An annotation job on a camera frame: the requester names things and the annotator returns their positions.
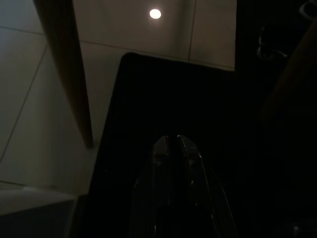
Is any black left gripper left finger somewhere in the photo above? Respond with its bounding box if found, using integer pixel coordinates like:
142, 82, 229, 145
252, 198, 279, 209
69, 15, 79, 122
132, 135, 172, 238

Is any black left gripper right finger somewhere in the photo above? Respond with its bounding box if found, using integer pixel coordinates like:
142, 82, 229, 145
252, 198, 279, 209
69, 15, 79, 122
172, 134, 239, 238

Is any black smooth floor mat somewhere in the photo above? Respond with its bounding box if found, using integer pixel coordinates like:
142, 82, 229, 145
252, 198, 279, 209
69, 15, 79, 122
79, 52, 238, 238

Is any tapered wooden table leg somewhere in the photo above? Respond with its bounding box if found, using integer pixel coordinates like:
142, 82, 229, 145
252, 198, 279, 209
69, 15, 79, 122
33, 0, 94, 149
259, 23, 317, 124

